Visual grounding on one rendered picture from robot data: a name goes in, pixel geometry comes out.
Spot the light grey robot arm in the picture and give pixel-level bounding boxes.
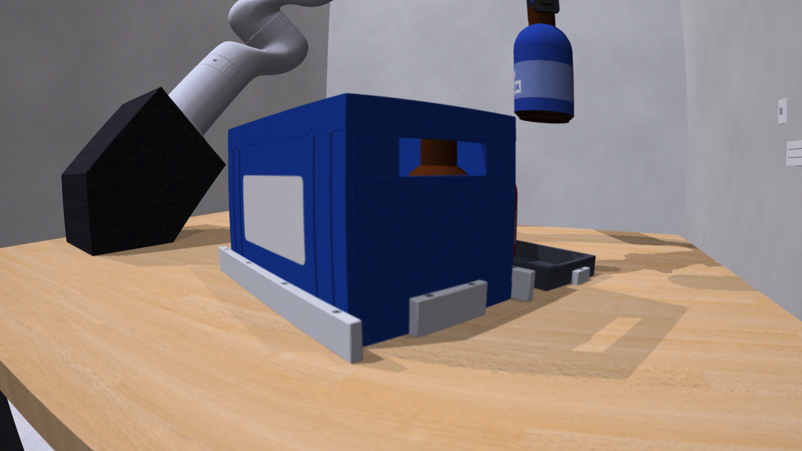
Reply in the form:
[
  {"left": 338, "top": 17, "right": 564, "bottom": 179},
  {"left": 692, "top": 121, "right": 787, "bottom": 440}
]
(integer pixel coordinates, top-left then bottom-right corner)
[{"left": 169, "top": 0, "right": 333, "bottom": 137}]

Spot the blue bottle with dark brown neck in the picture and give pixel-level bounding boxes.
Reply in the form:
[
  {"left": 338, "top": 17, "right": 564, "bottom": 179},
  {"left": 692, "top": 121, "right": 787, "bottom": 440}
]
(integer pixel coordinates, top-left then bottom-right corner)
[{"left": 513, "top": 0, "right": 575, "bottom": 123}]

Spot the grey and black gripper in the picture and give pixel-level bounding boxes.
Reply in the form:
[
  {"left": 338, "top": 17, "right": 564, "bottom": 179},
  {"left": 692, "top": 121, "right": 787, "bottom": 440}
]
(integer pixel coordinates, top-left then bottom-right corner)
[{"left": 526, "top": 0, "right": 560, "bottom": 14}]

